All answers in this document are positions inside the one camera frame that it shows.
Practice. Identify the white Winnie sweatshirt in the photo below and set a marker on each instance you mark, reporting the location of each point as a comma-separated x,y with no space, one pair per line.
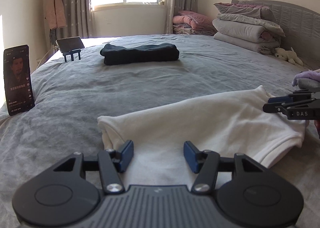
227,123

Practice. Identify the landscape phone on stand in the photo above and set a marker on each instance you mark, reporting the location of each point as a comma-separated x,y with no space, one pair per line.
70,44

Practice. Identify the upright smartphone playing video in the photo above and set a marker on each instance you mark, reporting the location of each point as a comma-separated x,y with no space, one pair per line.
17,80

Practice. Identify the grey folded clothes pile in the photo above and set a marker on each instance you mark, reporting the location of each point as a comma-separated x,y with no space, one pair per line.
306,83

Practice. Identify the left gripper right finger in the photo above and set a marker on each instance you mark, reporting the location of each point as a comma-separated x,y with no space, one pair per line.
203,163

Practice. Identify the hanging pink jacket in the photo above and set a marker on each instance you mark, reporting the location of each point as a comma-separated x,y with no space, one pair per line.
55,14

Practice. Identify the purple folded garment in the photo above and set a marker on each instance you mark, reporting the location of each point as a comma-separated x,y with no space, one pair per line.
306,74

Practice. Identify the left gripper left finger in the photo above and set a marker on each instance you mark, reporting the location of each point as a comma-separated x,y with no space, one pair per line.
111,164

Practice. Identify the pink pillow pile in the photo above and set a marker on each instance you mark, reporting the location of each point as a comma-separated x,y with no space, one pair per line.
192,23

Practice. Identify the folded grey quilt stack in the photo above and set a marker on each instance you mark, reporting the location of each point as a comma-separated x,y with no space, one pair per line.
252,27

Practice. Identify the left grey star curtain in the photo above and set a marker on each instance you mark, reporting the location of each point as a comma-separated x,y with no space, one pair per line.
79,20

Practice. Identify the grey bed sheet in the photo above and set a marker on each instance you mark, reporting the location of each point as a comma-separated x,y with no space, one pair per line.
71,96

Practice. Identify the white plush toy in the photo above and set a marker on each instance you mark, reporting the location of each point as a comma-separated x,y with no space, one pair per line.
289,56

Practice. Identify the blue phone stand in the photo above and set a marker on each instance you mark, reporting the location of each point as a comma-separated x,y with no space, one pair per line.
71,54

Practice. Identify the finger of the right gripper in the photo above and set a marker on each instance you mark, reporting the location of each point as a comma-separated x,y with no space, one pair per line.
296,96

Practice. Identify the folded black garment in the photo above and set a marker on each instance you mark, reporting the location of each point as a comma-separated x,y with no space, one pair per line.
119,55

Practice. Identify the grey quilted headboard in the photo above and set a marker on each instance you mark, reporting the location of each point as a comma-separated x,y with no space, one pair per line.
300,25

